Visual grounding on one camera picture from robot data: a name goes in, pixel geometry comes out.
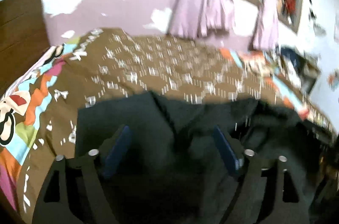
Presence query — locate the black padded jacket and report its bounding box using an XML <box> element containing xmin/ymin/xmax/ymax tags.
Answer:
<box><xmin>75</xmin><ymin>91</ymin><xmax>338</xmax><ymax>223</ymax></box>

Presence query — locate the brown wooden headboard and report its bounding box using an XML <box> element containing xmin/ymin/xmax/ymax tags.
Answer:
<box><xmin>0</xmin><ymin>0</ymin><xmax>49</xmax><ymax>94</ymax></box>

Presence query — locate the colourful cartoon bed quilt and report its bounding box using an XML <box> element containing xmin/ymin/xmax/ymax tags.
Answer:
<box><xmin>1</xmin><ymin>28</ymin><xmax>334</xmax><ymax>223</ymax></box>

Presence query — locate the wooden shelf desk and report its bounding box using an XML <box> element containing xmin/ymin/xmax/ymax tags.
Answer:
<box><xmin>300</xmin><ymin>52</ymin><xmax>321</xmax><ymax>94</ymax></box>

